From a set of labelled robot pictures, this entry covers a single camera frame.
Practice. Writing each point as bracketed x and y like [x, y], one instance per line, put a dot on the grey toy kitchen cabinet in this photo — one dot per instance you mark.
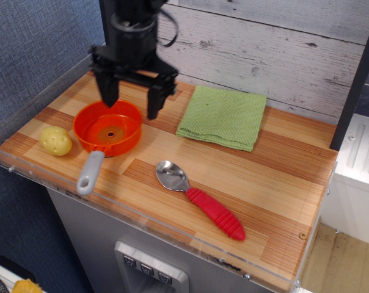
[93, 234]

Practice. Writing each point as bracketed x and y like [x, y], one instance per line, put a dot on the silver dispenser button panel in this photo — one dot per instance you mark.
[142, 272]

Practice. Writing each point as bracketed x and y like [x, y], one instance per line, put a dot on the orange pan with grey handle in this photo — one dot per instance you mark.
[105, 132]

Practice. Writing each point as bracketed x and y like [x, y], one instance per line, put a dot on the black left upright post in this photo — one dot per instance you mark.
[105, 17]

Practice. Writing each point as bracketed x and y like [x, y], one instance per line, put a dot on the clear acrylic table guard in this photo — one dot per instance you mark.
[275, 190]

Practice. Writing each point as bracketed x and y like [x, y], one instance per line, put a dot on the white ribbed toy sink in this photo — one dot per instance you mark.
[353, 157]

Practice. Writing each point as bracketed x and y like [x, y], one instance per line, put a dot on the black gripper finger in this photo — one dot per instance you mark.
[108, 87]
[157, 95]

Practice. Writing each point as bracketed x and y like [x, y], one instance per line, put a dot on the metal spoon with red handle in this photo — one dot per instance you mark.
[172, 177]

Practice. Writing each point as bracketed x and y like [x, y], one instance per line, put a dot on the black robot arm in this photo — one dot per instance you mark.
[139, 6]

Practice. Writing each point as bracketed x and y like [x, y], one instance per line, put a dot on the yellow toy potato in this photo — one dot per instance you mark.
[56, 141]

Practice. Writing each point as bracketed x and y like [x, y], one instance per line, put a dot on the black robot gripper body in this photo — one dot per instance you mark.
[131, 54]

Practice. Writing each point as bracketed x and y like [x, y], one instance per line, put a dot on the yellow object at bottom left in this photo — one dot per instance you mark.
[26, 286]

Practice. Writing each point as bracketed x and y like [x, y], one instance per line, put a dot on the black right upright post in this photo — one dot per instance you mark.
[352, 100]

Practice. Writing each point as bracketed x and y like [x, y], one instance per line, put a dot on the black upright post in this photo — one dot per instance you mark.
[352, 100]
[105, 17]

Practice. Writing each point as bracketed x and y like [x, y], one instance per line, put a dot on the green folded cloth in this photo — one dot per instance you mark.
[225, 117]

